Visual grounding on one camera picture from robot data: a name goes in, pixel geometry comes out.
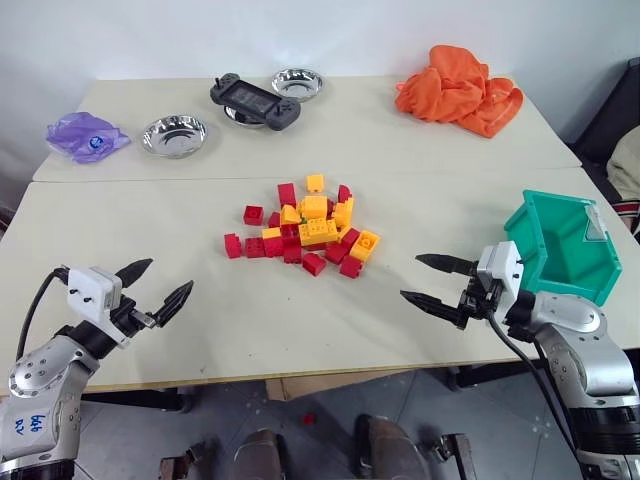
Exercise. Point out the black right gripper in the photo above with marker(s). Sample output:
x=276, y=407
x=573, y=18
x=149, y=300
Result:
x=477, y=305

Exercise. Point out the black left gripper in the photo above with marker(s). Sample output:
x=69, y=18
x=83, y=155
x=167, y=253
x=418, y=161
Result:
x=125, y=320

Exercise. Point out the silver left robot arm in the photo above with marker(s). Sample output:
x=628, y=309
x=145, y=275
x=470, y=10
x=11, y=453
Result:
x=45, y=370

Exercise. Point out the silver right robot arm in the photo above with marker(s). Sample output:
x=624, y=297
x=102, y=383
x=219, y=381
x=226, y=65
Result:
x=575, y=320

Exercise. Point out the green plastic bin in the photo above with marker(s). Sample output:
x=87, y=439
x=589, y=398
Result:
x=565, y=250

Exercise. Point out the red rounded toy block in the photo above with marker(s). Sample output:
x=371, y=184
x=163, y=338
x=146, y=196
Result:
x=345, y=193

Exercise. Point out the yellow studded building brick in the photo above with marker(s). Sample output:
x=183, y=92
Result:
x=317, y=232

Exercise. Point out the large steel bowl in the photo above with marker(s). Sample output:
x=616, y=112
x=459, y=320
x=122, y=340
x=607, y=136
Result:
x=172, y=136

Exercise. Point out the brown cardboard piece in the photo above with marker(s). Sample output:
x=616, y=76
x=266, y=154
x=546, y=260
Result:
x=325, y=385

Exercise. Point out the purple plastic bag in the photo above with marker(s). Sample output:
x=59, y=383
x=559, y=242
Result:
x=82, y=135

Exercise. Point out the dark rounded brown shape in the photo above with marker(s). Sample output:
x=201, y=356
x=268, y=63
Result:
x=260, y=457
x=387, y=450

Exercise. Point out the small red block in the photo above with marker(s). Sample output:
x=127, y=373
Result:
x=309, y=418

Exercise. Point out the orange cloth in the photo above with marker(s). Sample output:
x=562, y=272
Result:
x=452, y=90

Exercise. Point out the striped cloth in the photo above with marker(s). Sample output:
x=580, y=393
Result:
x=629, y=217

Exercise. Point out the dark grey game controller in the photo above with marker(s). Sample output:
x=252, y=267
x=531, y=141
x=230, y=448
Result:
x=250, y=100

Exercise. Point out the cream cushion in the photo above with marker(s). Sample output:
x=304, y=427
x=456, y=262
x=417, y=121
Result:
x=625, y=165

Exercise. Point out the black chair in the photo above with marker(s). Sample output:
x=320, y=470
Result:
x=600, y=125

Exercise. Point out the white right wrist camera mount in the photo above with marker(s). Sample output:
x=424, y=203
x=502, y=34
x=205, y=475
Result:
x=502, y=267

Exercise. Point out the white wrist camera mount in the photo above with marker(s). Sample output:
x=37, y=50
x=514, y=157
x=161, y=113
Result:
x=86, y=292
x=502, y=267

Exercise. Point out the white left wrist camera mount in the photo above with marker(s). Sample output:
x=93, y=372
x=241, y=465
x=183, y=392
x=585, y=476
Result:
x=86, y=292

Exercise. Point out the black table frame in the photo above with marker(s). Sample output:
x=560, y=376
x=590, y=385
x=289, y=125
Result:
x=487, y=376
x=135, y=400

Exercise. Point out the rusty metal bracket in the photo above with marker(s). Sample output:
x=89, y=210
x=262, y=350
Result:
x=187, y=462
x=457, y=457

